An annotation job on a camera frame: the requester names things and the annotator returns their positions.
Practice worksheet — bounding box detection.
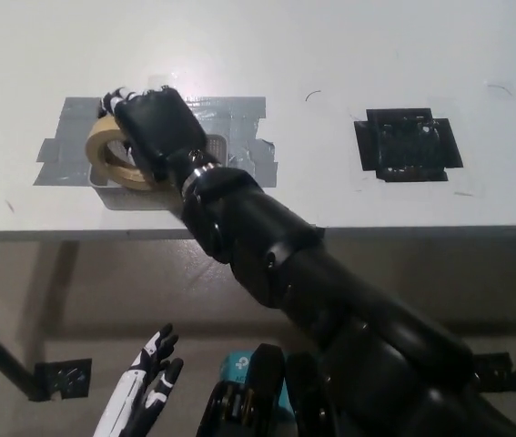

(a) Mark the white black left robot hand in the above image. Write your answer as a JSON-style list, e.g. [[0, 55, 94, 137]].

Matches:
[[92, 322, 185, 437]]

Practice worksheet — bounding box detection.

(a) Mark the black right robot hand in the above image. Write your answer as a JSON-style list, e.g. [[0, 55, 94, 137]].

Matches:
[[97, 85, 223, 192]]

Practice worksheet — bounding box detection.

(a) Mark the beige masking tape roll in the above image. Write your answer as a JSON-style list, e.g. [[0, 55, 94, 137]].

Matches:
[[85, 116, 158, 191]]

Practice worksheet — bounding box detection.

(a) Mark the black teal robot body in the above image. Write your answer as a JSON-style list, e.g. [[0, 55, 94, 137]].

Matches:
[[200, 343, 325, 437]]

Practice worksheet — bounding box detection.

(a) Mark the black tape patch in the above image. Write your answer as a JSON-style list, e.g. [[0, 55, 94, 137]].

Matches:
[[353, 107, 464, 183]]

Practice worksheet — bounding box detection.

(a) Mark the small grey perforated basket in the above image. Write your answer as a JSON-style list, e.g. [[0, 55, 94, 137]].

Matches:
[[88, 134, 229, 212]]

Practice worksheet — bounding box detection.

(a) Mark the grey duct tape patch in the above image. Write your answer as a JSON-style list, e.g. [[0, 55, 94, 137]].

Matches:
[[33, 95, 278, 188]]

